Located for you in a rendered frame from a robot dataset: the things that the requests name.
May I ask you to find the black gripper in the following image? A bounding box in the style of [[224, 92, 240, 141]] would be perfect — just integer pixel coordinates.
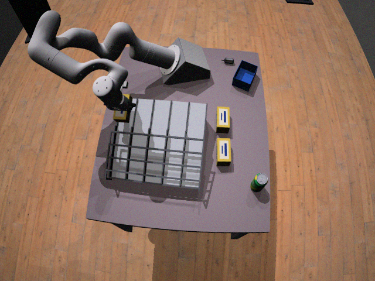
[[106, 95, 136, 112]]

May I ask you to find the yellow carton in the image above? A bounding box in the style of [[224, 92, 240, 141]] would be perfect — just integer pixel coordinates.
[[216, 138, 231, 166], [113, 94, 132, 123], [216, 107, 230, 133]]

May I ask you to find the green drink can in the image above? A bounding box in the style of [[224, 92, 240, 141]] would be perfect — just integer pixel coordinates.
[[250, 173, 268, 192]]

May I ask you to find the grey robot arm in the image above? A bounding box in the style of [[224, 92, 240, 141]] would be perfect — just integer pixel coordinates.
[[28, 11, 181, 108]]

